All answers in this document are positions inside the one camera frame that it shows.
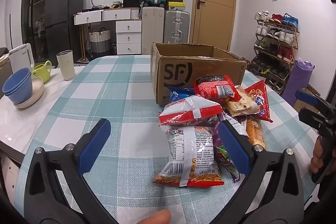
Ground small cardboard box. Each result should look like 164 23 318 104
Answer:
293 85 321 114

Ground yellow white shoe box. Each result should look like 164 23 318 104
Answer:
167 2 186 11

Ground cream tumbler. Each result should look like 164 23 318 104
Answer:
56 50 76 81

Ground red cone snack bag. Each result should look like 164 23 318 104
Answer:
245 79 274 123

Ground red noodle snack packet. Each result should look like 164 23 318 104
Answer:
193 75 240 104

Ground rows of shoes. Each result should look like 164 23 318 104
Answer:
248 10 300 93

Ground silver suitcase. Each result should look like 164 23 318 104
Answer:
163 9 190 44

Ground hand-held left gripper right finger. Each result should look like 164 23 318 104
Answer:
213 120 305 224

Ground brown cardboard box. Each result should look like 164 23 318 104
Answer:
150 42 247 105

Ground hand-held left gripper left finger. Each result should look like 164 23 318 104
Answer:
24 118 124 224

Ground purple snack packet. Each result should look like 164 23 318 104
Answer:
212 112 250 184

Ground orange bread packet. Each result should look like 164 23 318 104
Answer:
246 118 267 151

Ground black storage box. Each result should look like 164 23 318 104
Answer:
123 0 143 8

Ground white dressing table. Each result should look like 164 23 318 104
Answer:
73 7 143 55

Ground wooden shoe rack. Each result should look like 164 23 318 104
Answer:
247 17 301 95

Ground dark glass cabinet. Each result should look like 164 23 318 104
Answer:
21 0 57 64

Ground wicker basket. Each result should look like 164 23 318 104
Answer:
88 27 112 53

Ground cream suitcase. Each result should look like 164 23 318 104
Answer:
141 6 166 55

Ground blue snack packet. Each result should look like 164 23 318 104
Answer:
168 86 196 104

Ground yellow cracker packet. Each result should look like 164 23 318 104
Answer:
226 85 261 117

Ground dark grey refrigerator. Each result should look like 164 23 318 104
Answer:
45 0 87 63

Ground white electric kettle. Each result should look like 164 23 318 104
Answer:
8 43 35 73

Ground purple yoga mat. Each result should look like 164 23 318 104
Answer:
281 58 315 106

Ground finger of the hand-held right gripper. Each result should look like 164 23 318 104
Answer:
295 90 336 116
298 108 330 133

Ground green mug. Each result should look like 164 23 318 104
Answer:
32 60 52 84

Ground red silver snack packet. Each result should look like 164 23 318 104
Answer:
159 95 224 127

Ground blue bowl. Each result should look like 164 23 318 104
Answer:
2 67 33 98
4 91 33 105

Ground person's right hand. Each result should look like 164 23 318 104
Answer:
310 135 327 175

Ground cream plate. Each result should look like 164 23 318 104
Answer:
13 76 45 109

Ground white snack bag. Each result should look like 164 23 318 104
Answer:
153 126 225 188

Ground person's left hand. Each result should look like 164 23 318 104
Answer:
137 209 172 224

